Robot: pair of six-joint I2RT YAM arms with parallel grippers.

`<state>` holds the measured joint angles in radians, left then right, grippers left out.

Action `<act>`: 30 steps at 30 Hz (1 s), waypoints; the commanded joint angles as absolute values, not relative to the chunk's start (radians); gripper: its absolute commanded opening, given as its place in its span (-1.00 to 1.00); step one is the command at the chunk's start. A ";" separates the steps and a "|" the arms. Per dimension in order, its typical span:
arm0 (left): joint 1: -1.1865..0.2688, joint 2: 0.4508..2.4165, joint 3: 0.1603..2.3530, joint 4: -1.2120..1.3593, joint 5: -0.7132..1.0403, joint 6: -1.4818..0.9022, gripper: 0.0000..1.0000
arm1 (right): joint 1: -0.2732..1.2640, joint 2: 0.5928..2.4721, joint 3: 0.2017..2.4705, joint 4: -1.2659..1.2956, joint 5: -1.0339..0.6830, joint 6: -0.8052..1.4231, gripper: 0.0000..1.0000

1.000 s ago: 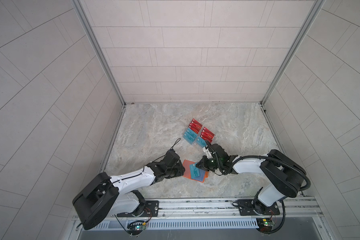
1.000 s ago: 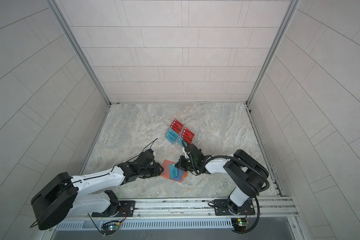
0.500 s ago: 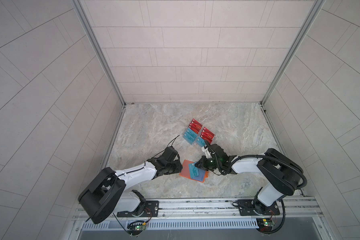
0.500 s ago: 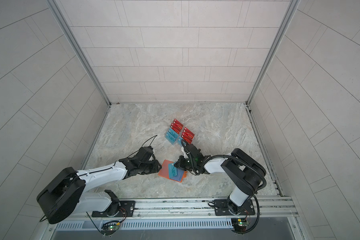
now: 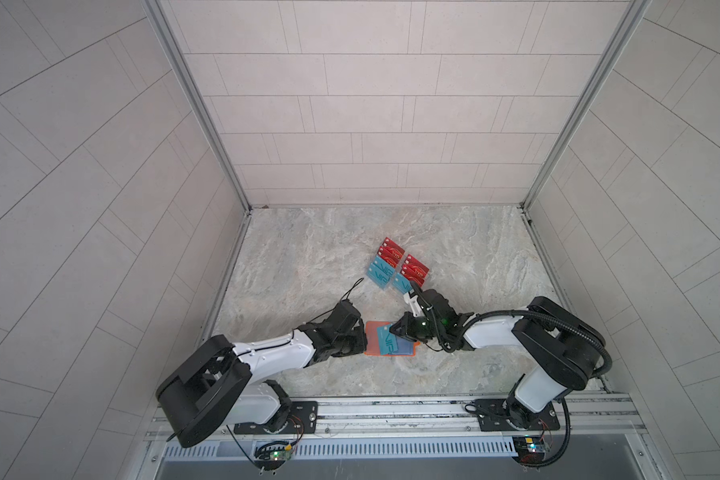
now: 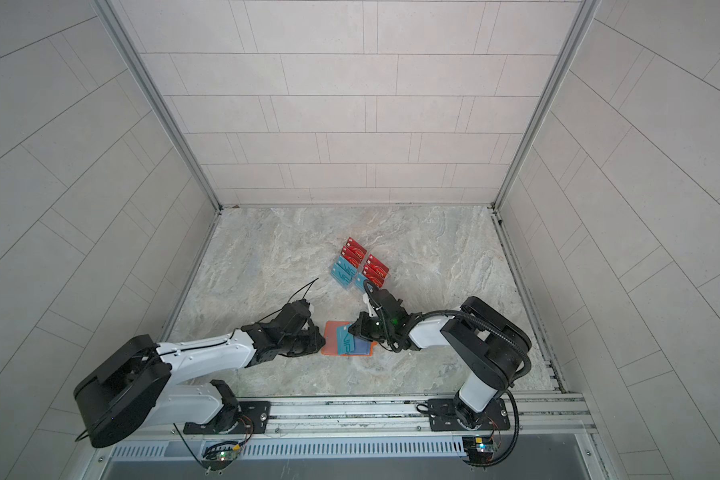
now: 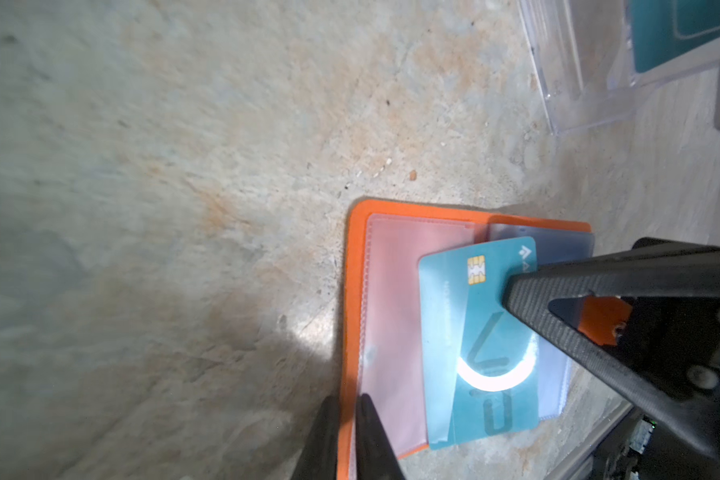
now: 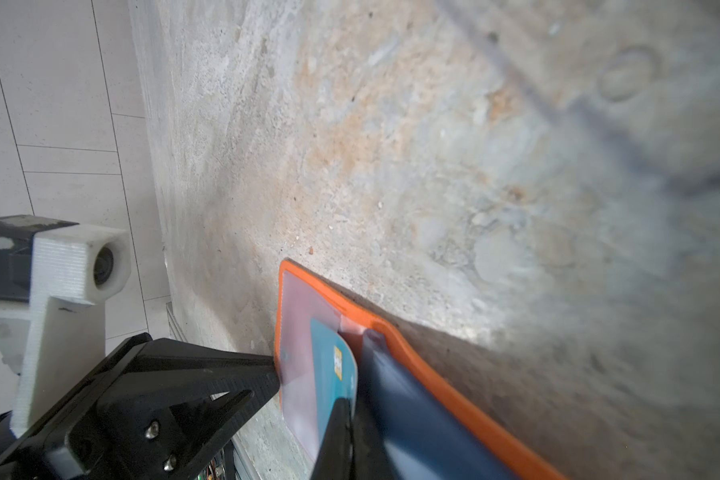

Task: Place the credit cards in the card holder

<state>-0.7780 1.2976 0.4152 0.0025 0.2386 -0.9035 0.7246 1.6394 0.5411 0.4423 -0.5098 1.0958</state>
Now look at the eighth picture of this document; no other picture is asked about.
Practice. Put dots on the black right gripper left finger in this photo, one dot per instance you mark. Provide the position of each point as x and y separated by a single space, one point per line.
334 461

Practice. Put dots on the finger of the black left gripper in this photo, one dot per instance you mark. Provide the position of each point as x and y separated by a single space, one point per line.
152 409

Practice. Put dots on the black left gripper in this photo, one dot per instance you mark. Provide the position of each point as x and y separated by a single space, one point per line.
17 234

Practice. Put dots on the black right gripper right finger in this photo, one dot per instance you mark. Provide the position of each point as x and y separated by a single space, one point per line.
369 461

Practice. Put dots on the orange card holder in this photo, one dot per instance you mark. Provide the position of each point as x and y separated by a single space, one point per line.
429 429

